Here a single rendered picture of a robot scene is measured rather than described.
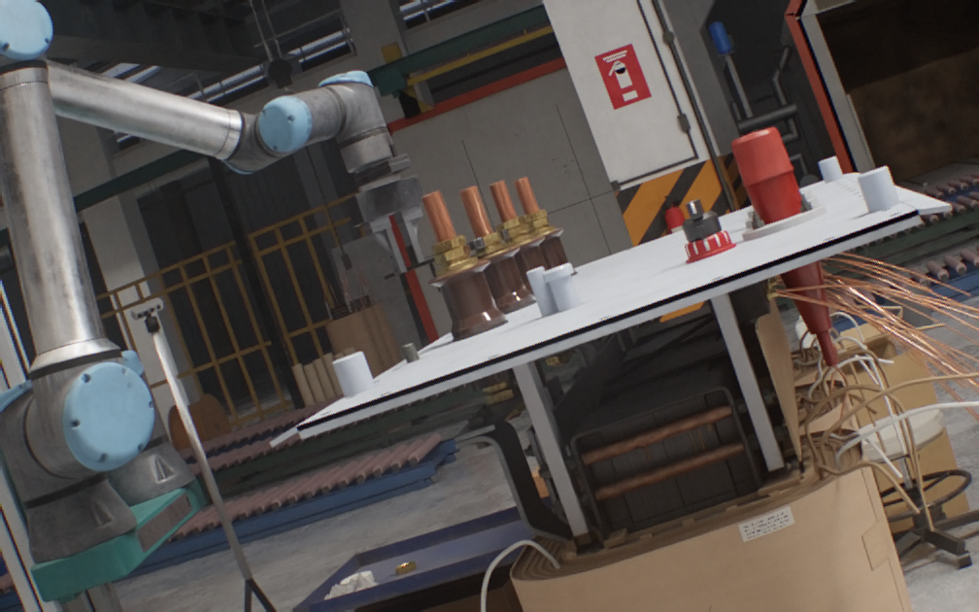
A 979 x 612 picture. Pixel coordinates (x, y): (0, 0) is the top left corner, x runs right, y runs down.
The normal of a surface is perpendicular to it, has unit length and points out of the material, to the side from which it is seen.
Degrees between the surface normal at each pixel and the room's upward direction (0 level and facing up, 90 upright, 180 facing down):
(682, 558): 90
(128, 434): 95
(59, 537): 70
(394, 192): 90
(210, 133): 118
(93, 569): 90
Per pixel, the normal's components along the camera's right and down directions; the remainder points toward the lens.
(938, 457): -0.21, -0.04
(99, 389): 0.68, -0.11
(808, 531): 0.16, 0.00
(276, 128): -0.61, 0.26
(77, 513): 0.23, -0.40
